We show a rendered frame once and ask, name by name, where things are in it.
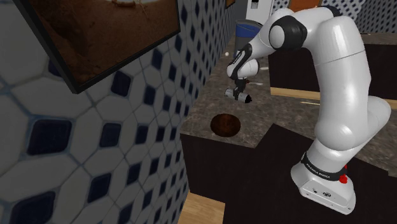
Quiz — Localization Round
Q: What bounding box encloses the brown picture in black frame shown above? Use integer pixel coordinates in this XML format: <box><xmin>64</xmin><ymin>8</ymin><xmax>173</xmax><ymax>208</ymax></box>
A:
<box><xmin>12</xmin><ymin>0</ymin><xmax>181</xmax><ymax>95</ymax></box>

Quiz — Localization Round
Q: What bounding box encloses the grey bin with blue band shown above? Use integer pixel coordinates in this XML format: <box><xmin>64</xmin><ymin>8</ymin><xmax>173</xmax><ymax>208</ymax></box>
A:
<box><xmin>233</xmin><ymin>19</ymin><xmax>264</xmax><ymax>60</ymax></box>

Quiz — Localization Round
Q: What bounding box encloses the dark robot stand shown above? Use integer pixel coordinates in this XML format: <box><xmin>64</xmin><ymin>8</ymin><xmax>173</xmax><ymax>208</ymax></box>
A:
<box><xmin>223</xmin><ymin>123</ymin><xmax>397</xmax><ymax>224</ymax></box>

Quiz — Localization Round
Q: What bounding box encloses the brown round bowl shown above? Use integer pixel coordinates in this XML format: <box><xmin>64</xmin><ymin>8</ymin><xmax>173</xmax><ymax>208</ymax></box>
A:
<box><xmin>209</xmin><ymin>113</ymin><xmax>242</xmax><ymax>137</ymax></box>

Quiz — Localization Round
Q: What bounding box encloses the brown door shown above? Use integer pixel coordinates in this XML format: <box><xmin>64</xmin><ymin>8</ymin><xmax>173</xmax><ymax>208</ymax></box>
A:
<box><xmin>288</xmin><ymin>0</ymin><xmax>324</xmax><ymax>13</ymax></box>

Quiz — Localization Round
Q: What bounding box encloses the dark counter cabinet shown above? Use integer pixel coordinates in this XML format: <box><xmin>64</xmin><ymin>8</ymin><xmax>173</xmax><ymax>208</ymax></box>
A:
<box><xmin>179</xmin><ymin>132</ymin><xmax>259</xmax><ymax>206</ymax></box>

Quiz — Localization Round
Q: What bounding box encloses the white tall appliance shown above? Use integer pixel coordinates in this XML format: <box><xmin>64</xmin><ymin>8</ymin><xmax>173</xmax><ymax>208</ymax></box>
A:
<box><xmin>246</xmin><ymin>0</ymin><xmax>275</xmax><ymax>25</ymax></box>

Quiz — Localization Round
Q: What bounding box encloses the dark cabinet with brown top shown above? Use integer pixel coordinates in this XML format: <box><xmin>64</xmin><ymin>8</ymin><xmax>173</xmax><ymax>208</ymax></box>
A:
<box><xmin>267</xmin><ymin>32</ymin><xmax>397</xmax><ymax>101</ymax></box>

